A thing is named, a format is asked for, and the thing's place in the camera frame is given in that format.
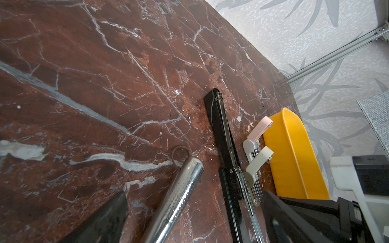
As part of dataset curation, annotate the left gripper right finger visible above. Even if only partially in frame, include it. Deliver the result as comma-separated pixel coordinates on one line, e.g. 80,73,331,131
261,190,331,243

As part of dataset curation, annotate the yellow plastic tray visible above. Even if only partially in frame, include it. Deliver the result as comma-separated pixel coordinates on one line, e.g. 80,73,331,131
263,108,330,200

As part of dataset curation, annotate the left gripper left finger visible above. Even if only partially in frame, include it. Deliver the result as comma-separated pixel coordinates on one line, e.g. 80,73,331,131
61,192,128,243

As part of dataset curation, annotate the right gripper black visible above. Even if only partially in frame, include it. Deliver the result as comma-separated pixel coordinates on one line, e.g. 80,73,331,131
280,197,374,243

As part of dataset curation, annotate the pink mini stapler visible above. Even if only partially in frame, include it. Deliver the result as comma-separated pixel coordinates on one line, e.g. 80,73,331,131
243,116,273,163

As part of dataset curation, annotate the white wire mesh basket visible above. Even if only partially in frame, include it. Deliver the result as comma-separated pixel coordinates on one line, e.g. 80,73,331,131
357,91,389,157

